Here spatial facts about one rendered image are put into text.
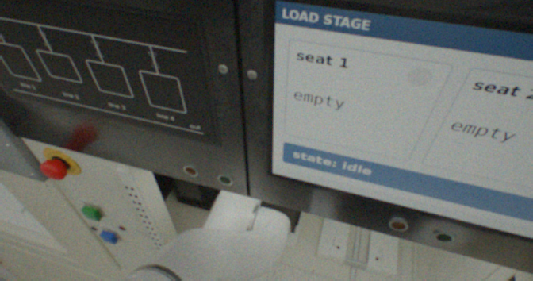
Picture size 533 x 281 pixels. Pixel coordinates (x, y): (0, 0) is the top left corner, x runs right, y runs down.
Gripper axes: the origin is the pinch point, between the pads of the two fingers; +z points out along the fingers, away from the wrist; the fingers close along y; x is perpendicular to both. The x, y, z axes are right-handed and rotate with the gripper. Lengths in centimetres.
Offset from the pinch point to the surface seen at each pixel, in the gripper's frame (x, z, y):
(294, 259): -34.4, -13.2, 11.8
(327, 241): -31.2, -6.8, 19.4
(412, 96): 40, -31, 21
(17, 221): -36, -26, -73
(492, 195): 31, -30, 31
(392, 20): 46, -31, 18
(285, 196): 21.4, -30.4, 11.6
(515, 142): 38, -30, 30
